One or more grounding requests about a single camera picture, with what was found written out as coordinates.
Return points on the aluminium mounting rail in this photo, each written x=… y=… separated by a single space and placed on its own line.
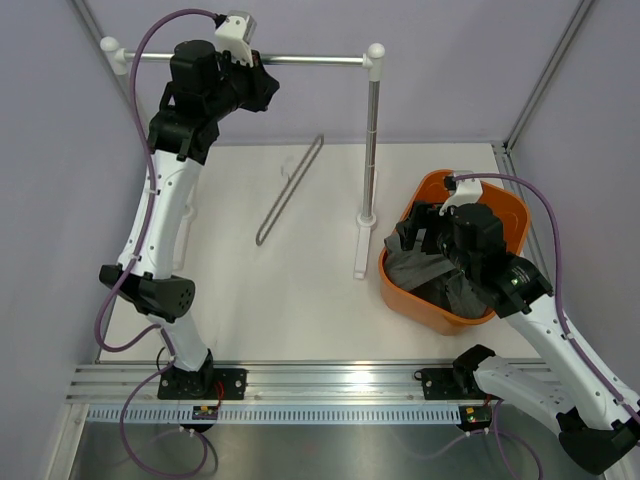
x=268 y=383

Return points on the white slotted cable duct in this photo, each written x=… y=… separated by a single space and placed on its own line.
x=236 y=414

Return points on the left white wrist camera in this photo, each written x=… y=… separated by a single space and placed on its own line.
x=234 y=35

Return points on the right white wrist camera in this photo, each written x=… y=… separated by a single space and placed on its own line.
x=461 y=191

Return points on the grey clothes hanger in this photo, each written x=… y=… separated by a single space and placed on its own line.
x=289 y=189

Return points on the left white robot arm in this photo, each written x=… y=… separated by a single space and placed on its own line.
x=205 y=86

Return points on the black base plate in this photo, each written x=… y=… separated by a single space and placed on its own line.
x=209 y=384
x=447 y=384

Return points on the grey shorts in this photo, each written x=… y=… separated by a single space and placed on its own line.
x=432 y=278

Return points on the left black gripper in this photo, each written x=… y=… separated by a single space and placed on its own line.
x=261 y=84

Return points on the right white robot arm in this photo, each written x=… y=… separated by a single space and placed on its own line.
x=594 y=414

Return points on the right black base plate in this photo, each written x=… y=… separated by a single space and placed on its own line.
x=447 y=384

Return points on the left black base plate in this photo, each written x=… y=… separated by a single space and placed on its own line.
x=209 y=384

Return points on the metal clothes rack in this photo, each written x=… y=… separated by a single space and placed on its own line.
x=371 y=61

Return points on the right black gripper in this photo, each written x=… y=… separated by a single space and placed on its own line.
x=422 y=215

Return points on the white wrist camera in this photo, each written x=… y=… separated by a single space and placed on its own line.
x=234 y=35
x=461 y=191

